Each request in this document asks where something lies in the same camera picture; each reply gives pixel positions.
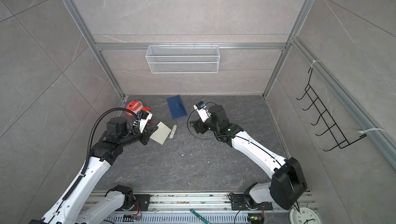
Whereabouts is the beige letter paper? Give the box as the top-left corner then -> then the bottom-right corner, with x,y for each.
150,122 -> 171,145

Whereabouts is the blue envelope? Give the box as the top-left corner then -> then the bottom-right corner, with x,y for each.
167,95 -> 187,119

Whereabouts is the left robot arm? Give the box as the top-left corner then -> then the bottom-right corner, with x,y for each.
30,107 -> 158,224

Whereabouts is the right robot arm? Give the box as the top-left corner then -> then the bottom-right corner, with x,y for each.
188,101 -> 307,210

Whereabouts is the white glue stick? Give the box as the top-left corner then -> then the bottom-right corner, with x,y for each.
169,125 -> 177,139

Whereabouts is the red plush toy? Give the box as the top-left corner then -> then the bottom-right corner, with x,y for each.
125,101 -> 151,115

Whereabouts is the white analog clock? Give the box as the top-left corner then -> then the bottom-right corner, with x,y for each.
289,207 -> 321,224

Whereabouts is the white wire basket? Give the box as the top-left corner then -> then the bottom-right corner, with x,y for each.
145,45 -> 220,74

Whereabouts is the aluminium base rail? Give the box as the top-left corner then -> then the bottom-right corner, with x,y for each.
83,192 -> 316,224

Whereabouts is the black wire hook rack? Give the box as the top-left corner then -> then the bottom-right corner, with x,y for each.
296,68 -> 368,152

